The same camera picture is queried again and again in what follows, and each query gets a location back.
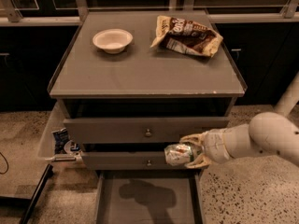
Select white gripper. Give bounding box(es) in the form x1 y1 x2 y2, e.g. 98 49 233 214
179 129 232 169

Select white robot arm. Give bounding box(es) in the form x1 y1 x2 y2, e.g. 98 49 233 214
179 74 299 168

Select round middle drawer knob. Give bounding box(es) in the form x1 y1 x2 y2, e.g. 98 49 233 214
146 160 152 167

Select round drawer knob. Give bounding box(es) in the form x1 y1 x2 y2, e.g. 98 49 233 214
146 160 152 167
145 129 152 137

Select round top drawer knob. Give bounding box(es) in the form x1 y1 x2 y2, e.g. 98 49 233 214
145 129 152 137

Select grey bottom drawer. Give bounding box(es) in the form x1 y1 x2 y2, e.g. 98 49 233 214
94 170 206 224

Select grey drawer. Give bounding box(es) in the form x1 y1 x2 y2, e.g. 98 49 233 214
64 117 228 144
81 151 186 170
94 170 206 224

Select grey top drawer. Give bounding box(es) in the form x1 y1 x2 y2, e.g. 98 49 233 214
64 117 228 144

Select grey drawer cabinet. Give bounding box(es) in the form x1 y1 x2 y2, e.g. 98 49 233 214
47 10 249 224

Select grey middle drawer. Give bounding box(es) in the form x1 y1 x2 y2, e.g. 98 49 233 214
81 151 186 170

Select brown white chip bag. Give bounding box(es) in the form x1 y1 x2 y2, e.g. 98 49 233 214
151 15 223 57

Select white paper bowl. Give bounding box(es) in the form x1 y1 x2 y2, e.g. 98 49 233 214
93 29 133 54

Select blue snack packet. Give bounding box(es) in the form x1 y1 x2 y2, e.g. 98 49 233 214
52 128 80 154

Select clear plastic bin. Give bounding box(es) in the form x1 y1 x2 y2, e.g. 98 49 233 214
37 103 84 168

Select black floor bar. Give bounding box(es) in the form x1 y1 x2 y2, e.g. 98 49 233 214
19 164 53 224

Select white metal railing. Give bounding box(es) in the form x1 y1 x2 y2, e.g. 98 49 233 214
0 0 299 23

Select black cable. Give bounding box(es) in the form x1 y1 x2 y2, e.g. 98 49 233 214
0 151 10 175

